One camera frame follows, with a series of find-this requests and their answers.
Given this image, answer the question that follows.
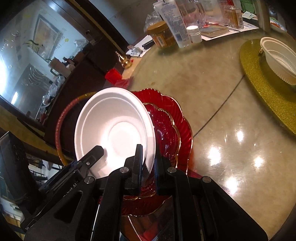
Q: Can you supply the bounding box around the large white foam bowl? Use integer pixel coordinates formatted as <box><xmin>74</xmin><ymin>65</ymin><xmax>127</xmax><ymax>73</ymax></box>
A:
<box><xmin>74</xmin><ymin>87</ymin><xmax>156</xmax><ymax>182</ymax></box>

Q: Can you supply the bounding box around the large beige plastic bowl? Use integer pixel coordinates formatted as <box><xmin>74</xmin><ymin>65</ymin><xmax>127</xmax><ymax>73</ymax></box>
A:
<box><xmin>259</xmin><ymin>37</ymin><xmax>295</xmax><ymax>86</ymax></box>

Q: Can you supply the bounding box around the red wedding plate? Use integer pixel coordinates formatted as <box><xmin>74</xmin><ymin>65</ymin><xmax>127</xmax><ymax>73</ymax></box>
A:
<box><xmin>122</xmin><ymin>88</ymin><xmax>193</xmax><ymax>216</ymax></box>

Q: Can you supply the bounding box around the red gold round chair back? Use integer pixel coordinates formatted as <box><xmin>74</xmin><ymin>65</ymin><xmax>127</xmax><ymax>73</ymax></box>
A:
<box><xmin>55</xmin><ymin>91</ymin><xmax>97</xmax><ymax>166</ymax></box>

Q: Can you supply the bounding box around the small red cup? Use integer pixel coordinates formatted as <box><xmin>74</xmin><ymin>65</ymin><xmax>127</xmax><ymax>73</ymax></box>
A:
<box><xmin>105</xmin><ymin>68</ymin><xmax>122</xmax><ymax>85</ymax></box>

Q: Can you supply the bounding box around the gold bell ornament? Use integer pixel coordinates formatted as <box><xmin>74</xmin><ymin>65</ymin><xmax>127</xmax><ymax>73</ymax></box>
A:
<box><xmin>115</xmin><ymin>51</ymin><xmax>132</xmax><ymax>69</ymax></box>

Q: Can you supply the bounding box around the gold glitter turntable mat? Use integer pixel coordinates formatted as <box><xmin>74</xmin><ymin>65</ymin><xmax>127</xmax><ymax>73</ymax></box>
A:
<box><xmin>239</xmin><ymin>39</ymin><xmax>295</xmax><ymax>135</ymax></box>

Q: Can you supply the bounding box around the brown lidded jar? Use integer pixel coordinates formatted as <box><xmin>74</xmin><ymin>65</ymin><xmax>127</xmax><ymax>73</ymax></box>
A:
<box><xmin>147</xmin><ymin>21</ymin><xmax>176</xmax><ymax>49</ymax></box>

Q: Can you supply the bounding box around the small white pill bottle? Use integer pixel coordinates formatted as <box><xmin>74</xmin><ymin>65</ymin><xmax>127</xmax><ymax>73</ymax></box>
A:
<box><xmin>186</xmin><ymin>25</ymin><xmax>202</xmax><ymax>43</ymax></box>

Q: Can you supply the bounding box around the old book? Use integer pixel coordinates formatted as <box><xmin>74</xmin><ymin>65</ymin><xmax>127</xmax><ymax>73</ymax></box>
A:
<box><xmin>200</xmin><ymin>24</ymin><xmax>229</xmax><ymax>38</ymax></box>

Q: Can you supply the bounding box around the white tube bottle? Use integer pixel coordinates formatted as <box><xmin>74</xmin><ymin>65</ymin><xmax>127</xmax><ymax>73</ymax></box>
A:
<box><xmin>153</xmin><ymin>0</ymin><xmax>191</xmax><ymax>48</ymax></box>

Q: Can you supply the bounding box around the glass pitcher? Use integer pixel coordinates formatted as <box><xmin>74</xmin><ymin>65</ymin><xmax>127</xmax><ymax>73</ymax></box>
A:
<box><xmin>184</xmin><ymin>1</ymin><xmax>206</xmax><ymax>28</ymax></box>

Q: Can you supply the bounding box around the white paper sheet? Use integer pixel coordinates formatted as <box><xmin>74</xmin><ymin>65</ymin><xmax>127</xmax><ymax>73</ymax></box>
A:
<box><xmin>201</xmin><ymin>19</ymin><xmax>259</xmax><ymax>41</ymax></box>

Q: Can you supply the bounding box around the liquor bottle in clear box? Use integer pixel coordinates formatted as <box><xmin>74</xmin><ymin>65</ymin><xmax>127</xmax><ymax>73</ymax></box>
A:
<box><xmin>219</xmin><ymin>0</ymin><xmax>244</xmax><ymax>30</ymax></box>

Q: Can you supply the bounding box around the blue white food dish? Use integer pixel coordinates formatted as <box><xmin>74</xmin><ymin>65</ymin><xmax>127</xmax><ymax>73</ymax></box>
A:
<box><xmin>269</xmin><ymin>17</ymin><xmax>287</xmax><ymax>33</ymax></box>

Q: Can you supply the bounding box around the steel thermos flask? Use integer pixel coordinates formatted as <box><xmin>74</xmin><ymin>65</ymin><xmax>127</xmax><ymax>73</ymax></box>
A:
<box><xmin>253</xmin><ymin>0</ymin><xmax>271</xmax><ymax>33</ymax></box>

